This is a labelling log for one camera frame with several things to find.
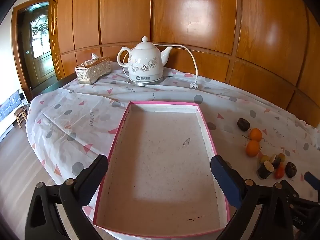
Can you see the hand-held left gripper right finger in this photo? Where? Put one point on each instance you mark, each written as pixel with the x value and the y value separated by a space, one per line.
pixel 226 180

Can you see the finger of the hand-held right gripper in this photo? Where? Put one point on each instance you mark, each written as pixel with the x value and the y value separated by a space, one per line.
pixel 291 190
pixel 312 178

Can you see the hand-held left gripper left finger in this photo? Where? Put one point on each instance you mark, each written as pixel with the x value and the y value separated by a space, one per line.
pixel 98 169

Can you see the dark wrinkled passion fruit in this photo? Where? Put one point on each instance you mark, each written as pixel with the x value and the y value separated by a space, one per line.
pixel 243 125
pixel 290 170

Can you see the orange-red cherry tomato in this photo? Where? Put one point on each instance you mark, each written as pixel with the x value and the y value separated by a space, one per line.
pixel 279 173

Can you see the large dark sugarcane piece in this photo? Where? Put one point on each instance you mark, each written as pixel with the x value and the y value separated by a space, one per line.
pixel 265 171

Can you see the small dark sugarcane piece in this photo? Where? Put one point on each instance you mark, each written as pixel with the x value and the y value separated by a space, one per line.
pixel 275 161

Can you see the small yellow-green fruit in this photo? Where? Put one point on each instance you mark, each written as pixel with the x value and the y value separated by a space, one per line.
pixel 264 159
pixel 282 157

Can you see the orange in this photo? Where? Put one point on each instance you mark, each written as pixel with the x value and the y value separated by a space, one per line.
pixel 252 148
pixel 255 134

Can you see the pink cardboard box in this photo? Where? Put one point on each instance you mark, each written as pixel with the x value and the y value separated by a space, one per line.
pixel 162 167

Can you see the white patterned tablecloth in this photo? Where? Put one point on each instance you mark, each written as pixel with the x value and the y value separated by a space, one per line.
pixel 75 110

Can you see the small wooden stool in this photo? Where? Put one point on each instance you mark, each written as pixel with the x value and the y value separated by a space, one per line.
pixel 20 116

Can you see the silver ornate tissue box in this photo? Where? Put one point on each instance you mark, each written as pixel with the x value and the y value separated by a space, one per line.
pixel 93 71

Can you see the silver kettle base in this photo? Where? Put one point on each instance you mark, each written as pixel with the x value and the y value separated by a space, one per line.
pixel 146 82

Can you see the blue plaid sofa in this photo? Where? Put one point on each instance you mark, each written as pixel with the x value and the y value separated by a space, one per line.
pixel 8 107

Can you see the white floral electric kettle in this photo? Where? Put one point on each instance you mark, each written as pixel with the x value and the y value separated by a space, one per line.
pixel 145 60

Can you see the wooden door with glass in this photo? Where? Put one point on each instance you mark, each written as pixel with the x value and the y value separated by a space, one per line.
pixel 41 55

